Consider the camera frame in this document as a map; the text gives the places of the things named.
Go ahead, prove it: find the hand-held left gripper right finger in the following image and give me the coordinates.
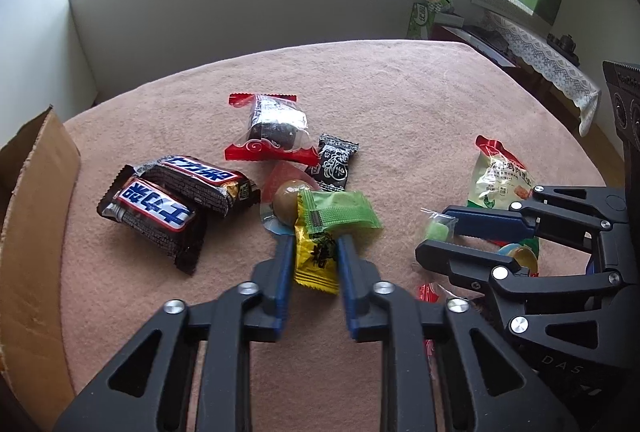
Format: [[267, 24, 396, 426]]
[[336, 235, 581, 432]]

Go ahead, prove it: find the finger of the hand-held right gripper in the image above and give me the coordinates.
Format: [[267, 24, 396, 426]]
[[415, 239, 627, 339], [442, 185, 627, 242]]

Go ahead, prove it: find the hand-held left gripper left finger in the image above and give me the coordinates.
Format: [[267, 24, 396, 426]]
[[52, 235, 297, 432]]

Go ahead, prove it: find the yellow candy packet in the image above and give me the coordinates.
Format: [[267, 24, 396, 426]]
[[294, 217, 346, 295]]

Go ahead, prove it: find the small clear green candy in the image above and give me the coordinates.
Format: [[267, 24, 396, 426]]
[[420, 208, 458, 243]]

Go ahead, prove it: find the jelly cup with brown ball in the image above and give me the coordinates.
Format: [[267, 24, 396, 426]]
[[259, 162, 321, 235]]

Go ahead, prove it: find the green candy packet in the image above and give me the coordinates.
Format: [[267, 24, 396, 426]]
[[297, 189, 383, 233]]

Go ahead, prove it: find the black patterned candy packet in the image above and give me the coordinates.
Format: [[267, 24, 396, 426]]
[[305, 132, 360, 192]]

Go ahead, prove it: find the dark brown chocolate bar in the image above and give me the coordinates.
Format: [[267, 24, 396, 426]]
[[97, 165, 208, 275], [137, 153, 261, 217]]

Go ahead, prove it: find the red clear dark cake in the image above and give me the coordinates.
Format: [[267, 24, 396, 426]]
[[224, 92, 321, 167]]

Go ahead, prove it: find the brown cardboard box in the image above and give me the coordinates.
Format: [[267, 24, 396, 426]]
[[0, 105, 82, 413]]

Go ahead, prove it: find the red snack packet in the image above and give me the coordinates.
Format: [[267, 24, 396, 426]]
[[417, 282, 453, 380]]

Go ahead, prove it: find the yellow blue jelly cup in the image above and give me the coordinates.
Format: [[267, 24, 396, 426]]
[[497, 239, 541, 278]]

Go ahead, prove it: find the white green chicken snack packet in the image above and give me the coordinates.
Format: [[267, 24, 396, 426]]
[[466, 135, 541, 248]]

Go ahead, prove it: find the pink blanket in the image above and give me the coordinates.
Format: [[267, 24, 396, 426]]
[[60, 37, 613, 432]]

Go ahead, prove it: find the white lace cloth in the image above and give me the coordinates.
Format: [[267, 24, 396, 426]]
[[482, 10, 601, 138]]

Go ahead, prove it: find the dark side table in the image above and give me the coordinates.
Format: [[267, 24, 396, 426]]
[[430, 25, 551, 103]]

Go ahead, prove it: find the small black object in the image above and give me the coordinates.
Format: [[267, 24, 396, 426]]
[[547, 32, 581, 66]]

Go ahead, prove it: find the green carton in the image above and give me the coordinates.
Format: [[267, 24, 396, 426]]
[[406, 0, 466, 40]]

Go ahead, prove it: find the white cabinet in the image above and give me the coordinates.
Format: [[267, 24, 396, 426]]
[[0, 0, 98, 148]]

